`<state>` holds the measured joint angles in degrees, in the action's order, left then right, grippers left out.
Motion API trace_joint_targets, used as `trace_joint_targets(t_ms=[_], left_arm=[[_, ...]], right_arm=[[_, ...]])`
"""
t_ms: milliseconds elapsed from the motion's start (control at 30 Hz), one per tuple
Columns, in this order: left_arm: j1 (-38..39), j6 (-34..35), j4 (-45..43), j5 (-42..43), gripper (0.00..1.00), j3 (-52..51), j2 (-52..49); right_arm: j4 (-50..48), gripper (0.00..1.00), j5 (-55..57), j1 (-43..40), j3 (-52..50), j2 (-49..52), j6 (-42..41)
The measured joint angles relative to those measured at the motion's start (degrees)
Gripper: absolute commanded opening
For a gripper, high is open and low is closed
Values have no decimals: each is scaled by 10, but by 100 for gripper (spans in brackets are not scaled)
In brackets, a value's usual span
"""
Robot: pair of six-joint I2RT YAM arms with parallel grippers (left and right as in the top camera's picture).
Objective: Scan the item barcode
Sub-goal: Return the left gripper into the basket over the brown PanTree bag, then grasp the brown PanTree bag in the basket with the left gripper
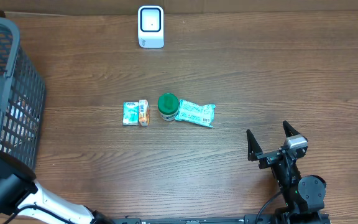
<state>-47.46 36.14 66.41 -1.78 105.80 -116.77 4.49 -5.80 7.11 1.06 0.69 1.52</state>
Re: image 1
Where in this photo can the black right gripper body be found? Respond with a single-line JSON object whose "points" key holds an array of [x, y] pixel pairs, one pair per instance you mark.
{"points": [[285, 173]]}

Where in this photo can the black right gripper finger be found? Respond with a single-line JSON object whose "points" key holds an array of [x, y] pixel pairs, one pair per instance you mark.
{"points": [[289, 130], [254, 149]]}

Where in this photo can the mint green wipes packet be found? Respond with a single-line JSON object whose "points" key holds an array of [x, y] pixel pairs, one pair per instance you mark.
{"points": [[196, 114]]}

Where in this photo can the green lidded jar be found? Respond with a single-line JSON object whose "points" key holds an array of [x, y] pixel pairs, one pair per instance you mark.
{"points": [[168, 105]]}

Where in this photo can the small orange box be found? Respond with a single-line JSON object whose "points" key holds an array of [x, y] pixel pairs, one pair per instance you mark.
{"points": [[144, 113]]}

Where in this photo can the small teal tissue pack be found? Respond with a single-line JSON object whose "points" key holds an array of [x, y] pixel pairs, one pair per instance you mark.
{"points": [[130, 113]]}

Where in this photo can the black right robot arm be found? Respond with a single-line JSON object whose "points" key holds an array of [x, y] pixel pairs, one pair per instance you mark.
{"points": [[303, 196]]}

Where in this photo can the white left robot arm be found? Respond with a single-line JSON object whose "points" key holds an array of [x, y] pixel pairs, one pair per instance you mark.
{"points": [[22, 195]]}

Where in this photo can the dark grey mesh basket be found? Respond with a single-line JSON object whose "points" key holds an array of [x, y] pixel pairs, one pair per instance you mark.
{"points": [[22, 97]]}

